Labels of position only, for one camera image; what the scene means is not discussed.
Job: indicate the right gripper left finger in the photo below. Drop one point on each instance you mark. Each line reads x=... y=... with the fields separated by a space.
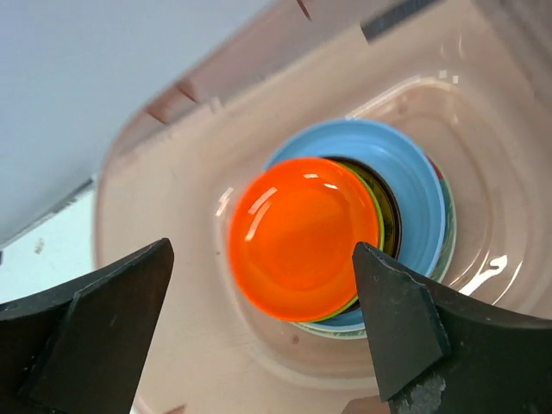
x=80 y=347

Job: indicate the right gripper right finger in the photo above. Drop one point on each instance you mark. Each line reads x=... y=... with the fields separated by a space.
x=435 y=350

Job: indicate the lime green plate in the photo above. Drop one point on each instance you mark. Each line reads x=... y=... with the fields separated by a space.
x=379 y=215

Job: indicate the red teal floral plate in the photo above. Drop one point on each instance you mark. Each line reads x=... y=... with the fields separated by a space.
x=439 y=272

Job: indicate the yellow brown patterned plate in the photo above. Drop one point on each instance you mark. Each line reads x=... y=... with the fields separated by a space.
x=392 y=221

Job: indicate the light blue plate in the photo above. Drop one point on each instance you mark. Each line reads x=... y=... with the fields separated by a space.
x=401 y=163

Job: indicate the orange plate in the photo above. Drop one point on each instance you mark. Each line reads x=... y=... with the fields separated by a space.
x=292 y=236

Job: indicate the translucent pink plastic bin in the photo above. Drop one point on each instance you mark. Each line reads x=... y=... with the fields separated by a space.
x=468 y=81

